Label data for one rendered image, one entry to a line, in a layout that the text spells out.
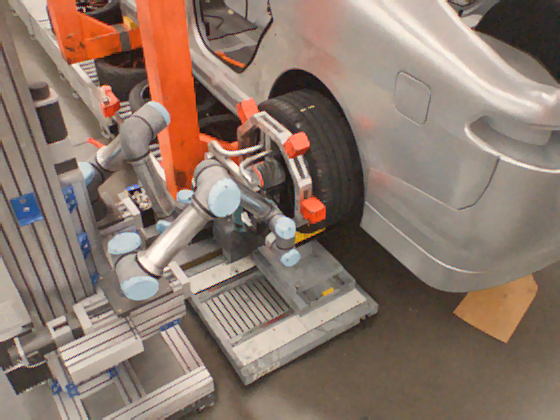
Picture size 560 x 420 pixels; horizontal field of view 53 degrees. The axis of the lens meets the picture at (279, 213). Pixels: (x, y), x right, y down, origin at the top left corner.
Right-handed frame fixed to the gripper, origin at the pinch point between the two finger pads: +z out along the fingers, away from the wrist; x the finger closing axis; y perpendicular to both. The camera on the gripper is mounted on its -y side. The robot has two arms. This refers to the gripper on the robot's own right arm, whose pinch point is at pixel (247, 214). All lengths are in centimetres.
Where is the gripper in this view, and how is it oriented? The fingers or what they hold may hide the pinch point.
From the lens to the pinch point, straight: 242.7
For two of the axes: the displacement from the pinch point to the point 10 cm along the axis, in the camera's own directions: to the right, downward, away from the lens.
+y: 0.1, -7.6, -6.5
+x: -8.4, 3.5, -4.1
